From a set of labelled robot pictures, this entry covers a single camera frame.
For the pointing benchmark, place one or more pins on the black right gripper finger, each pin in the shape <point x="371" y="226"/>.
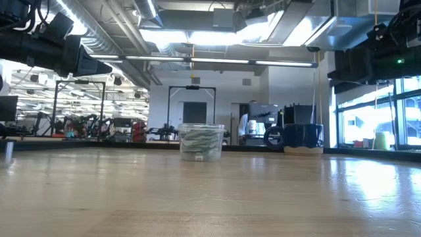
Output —
<point x="352" y="66"/>

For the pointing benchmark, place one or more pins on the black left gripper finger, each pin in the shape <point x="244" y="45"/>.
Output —
<point x="93" y="64"/>

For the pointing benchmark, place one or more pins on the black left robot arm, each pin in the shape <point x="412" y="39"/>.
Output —
<point x="8" y="46"/>

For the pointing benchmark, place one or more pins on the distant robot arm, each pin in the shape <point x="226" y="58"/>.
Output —
<point x="162" y="131"/>

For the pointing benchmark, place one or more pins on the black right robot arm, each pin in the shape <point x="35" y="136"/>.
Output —
<point x="411" y="16"/>

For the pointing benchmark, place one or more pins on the black framed window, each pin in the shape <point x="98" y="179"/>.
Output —
<point x="361" y="121"/>

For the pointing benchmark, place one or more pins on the distant black robot arms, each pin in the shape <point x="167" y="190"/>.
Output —
<point x="82" y="125"/>

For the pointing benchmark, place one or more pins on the black computer monitor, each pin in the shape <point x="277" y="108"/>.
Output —
<point x="8" y="108"/>

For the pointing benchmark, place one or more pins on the black equipment box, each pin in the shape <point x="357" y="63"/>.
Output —
<point x="299" y="114"/>

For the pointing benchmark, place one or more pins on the red robot equipment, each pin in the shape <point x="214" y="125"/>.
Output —
<point x="139" y="131"/>

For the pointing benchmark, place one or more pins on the pale green container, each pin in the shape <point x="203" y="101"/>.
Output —
<point x="382" y="141"/>

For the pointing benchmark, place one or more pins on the dark blue ceramic mug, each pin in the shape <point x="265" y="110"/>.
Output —
<point x="304" y="136"/>

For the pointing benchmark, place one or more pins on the dark grey monitor back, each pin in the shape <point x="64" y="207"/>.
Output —
<point x="263" y="113"/>

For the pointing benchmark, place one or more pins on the white cylindrical canister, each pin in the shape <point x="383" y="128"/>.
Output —
<point x="252" y="126"/>

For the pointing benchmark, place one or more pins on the person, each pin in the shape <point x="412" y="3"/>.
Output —
<point x="243" y="123"/>

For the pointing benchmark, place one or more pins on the long ceiling light fixture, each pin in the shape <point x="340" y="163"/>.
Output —
<point x="218" y="61"/>

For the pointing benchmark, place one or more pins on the grey ceiling box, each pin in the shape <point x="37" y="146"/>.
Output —
<point x="223" y="18"/>

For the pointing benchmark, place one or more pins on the clear plastic container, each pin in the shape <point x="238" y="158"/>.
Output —
<point x="217" y="156"/>

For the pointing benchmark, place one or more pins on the black metal gantry frame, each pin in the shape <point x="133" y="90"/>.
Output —
<point x="192" y="87"/>
<point x="80" y="82"/>

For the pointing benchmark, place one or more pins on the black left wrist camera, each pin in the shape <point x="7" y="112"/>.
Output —
<point x="60" y="26"/>

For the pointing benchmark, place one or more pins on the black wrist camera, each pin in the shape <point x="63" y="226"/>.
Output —
<point x="60" y="26"/>
<point x="381" y="34"/>

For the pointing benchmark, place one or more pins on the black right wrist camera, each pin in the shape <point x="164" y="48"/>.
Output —
<point x="381" y="34"/>

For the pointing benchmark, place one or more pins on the black aluminium table frame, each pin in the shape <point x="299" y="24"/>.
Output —
<point x="82" y="145"/>

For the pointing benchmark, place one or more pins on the silver metal post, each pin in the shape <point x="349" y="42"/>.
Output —
<point x="9" y="153"/>

